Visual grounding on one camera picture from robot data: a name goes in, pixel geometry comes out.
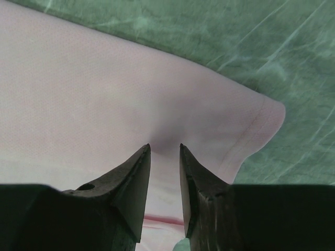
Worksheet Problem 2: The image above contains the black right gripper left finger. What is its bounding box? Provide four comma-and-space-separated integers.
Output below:
1, 144, 151, 250

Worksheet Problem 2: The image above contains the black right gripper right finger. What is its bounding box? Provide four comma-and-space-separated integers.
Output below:
180, 145, 334, 250

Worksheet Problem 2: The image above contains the pink t shirt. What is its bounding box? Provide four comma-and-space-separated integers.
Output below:
1, 1, 285, 250

